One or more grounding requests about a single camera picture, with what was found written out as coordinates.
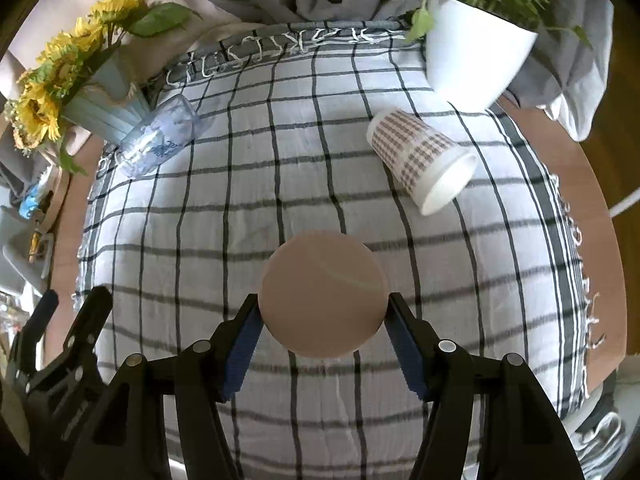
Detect pink paper cup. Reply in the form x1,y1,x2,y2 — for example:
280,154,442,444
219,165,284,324
258,231,390,359

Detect patterned white paper cup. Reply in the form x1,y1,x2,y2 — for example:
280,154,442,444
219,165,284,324
367,108,480,216

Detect clear plastic cup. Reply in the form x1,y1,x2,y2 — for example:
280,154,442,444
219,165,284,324
116,94,212,179

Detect checkered grey tablecloth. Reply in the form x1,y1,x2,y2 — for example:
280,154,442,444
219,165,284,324
76,24,589,479

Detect grey clothes pile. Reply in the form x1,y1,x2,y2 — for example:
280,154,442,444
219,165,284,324
570,411,628,480

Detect sunflower bouquet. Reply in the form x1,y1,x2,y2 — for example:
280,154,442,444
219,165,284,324
3,0,195,174

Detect white hoop tube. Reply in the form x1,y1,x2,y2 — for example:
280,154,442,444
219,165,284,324
608,188,640,218

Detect blue ribbed vase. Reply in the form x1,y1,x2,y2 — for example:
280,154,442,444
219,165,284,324
61,50,151,145

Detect grey curtain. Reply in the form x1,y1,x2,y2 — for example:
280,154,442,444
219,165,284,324
208,0,614,141

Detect white plant pot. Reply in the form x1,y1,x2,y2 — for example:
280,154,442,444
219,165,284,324
425,0,538,112

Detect pink beige curtain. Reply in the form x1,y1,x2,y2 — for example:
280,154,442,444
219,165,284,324
0,0,252,162

